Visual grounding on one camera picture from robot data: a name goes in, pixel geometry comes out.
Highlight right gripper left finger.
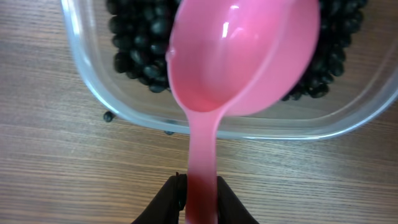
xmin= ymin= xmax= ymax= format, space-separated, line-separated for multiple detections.
xmin=132 ymin=172 xmax=187 ymax=224

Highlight black beans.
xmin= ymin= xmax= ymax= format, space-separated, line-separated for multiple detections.
xmin=105 ymin=0 xmax=368 ymax=101

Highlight clear plastic food container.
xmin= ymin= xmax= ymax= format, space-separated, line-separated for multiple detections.
xmin=62 ymin=0 xmax=397 ymax=140

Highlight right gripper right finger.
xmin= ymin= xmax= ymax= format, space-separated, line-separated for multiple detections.
xmin=217 ymin=176 xmax=259 ymax=224

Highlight pink plastic measuring scoop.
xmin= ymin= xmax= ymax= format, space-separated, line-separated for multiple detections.
xmin=167 ymin=0 xmax=320 ymax=223

